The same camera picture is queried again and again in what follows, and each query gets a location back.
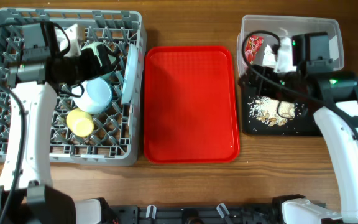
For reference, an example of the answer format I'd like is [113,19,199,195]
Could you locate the mint green cup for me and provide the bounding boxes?
[80,42,118,80]

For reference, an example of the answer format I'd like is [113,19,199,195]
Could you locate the white tissue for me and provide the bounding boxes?
[262,45,277,67]

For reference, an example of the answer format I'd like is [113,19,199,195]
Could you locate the light blue plate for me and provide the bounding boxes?
[121,44,139,105]

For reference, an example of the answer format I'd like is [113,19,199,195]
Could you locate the red snack wrapper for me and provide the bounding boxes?
[244,35,264,64]

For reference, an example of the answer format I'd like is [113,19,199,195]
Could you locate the light blue bowl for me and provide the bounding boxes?
[73,77,112,114]

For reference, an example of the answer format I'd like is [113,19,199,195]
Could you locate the yellow plastic cup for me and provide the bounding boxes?
[66,108,94,137]

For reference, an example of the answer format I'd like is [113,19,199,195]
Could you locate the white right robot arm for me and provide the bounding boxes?
[247,32,358,223]

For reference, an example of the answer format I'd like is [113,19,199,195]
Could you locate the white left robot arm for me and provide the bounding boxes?
[0,21,119,223]

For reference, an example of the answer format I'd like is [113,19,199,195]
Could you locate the grey dishwasher rack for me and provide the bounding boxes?
[0,8,147,166]

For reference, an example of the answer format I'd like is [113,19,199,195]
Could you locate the rice and peanut shells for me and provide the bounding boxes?
[248,96,295,127]

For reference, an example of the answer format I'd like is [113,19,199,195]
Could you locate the black plastic bin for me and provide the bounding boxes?
[241,85,321,136]

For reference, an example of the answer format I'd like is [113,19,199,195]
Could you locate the clear plastic bin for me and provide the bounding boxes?
[237,15,344,76]

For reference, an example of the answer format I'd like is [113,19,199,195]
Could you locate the red plastic tray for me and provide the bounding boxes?
[144,45,240,164]

